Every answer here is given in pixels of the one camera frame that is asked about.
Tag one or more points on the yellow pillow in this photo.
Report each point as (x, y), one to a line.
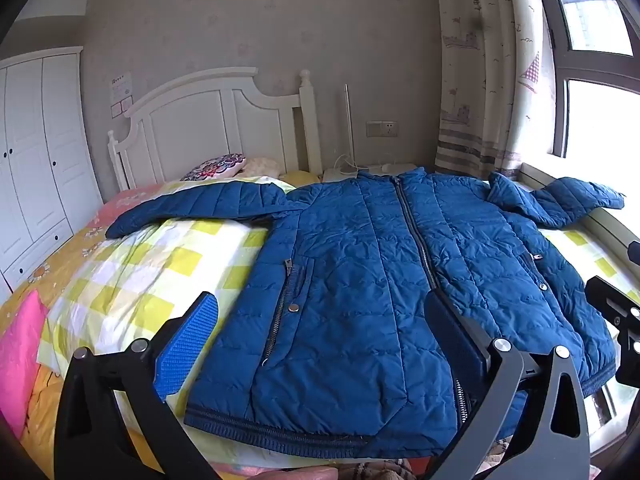
(302, 178)

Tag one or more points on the sailboat print curtain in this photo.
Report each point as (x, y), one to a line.
(480, 85)

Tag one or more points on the dark framed window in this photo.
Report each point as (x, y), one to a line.
(555, 60)

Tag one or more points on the wall socket plate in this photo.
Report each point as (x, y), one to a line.
(381, 128)

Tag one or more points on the white bed headboard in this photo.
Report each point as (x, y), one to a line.
(190, 125)

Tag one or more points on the white window sill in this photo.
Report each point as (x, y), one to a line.
(540, 172)

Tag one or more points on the blue quilted jacket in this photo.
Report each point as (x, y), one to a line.
(350, 285)

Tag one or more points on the bright pink cushion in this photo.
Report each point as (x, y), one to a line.
(20, 360)

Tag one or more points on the patterned round-print pillow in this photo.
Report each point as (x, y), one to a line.
(215, 167)

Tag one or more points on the white wardrobe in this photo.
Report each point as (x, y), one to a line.
(35, 160)

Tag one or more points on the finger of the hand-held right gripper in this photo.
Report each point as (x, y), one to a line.
(620, 305)
(635, 251)

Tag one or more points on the paper wall notice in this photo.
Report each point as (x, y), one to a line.
(121, 92)

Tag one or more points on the white nightstand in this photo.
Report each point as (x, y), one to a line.
(340, 175)

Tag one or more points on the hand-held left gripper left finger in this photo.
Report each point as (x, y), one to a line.
(185, 345)

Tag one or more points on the person's left hand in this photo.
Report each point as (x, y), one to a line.
(300, 474)

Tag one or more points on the person's plaid clothing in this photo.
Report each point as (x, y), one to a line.
(380, 471)

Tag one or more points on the yellow checked bed sheet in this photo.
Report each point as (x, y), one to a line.
(150, 270)

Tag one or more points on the white lamp pole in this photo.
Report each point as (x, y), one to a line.
(349, 125)

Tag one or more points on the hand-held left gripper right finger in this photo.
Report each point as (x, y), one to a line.
(452, 340)

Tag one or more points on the pink floral pillow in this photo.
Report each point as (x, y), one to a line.
(132, 200)

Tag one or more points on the cream pillow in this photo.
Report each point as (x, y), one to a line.
(262, 166)

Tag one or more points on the orange floral bed sheet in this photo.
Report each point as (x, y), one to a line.
(55, 260)

